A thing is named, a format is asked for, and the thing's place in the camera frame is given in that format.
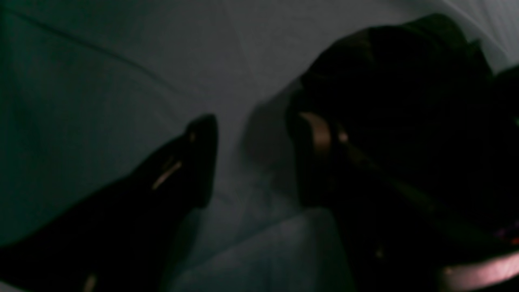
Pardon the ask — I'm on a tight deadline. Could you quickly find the black T-shirt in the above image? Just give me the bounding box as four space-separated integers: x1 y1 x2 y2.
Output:
288 13 518 230

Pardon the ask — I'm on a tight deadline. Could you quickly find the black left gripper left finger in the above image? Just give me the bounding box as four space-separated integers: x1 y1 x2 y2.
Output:
1 114 219 292

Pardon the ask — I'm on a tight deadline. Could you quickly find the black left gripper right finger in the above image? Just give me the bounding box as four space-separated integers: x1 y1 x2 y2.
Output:
286 110 518 292

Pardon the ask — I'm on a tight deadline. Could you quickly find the blue table cloth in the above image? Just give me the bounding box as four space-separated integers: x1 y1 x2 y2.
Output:
1 0 518 292

